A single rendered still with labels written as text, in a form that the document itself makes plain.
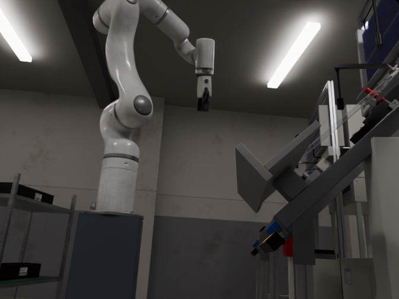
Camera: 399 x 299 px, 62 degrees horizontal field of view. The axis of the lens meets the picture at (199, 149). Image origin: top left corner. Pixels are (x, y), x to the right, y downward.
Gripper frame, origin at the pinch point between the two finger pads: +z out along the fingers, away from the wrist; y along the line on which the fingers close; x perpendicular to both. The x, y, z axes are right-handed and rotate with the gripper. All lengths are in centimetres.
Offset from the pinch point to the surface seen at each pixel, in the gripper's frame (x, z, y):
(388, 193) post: -7, 13, -106
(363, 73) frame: -74, -20, -13
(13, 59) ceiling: 167, -53, 310
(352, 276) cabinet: -51, 62, -47
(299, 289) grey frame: -4, 40, -87
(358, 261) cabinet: -49, 54, -52
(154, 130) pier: -9, 33, 322
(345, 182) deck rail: -20, 18, -77
